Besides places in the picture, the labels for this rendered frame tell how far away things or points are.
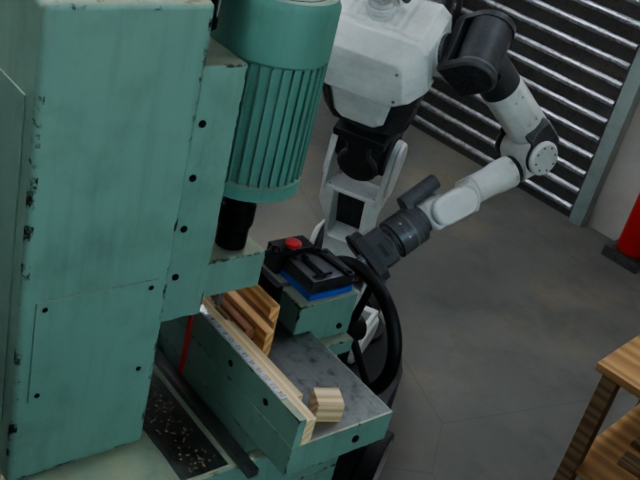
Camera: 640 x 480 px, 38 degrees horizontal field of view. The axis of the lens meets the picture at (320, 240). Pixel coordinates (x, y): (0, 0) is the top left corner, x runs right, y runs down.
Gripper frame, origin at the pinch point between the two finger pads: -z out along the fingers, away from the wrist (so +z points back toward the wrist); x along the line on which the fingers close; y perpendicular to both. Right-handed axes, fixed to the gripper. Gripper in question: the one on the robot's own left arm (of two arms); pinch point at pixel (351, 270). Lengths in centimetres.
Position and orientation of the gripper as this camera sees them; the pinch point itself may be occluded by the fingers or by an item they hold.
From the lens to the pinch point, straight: 196.3
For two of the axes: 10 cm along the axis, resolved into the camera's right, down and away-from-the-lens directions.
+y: 1.8, -2.3, -9.6
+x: -6.0, -8.0, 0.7
